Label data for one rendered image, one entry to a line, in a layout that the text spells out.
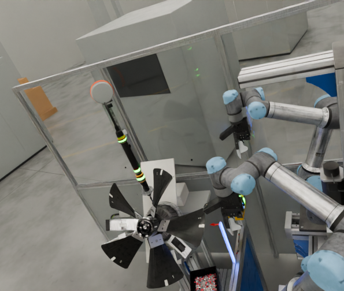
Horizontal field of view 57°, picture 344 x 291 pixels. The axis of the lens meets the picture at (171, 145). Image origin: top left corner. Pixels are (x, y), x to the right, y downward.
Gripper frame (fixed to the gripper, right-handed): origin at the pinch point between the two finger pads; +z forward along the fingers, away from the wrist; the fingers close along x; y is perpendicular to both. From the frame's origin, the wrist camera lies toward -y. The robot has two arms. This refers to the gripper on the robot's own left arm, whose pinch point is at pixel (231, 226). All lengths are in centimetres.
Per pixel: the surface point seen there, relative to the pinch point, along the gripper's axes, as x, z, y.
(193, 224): 24.5, 23.9, -31.1
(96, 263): 83, 143, -199
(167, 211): 38, 27, -54
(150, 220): 22, 18, -56
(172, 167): 64, 11, -53
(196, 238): 16.6, 26.8, -28.7
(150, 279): 2, 44, -60
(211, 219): 95, 94, -54
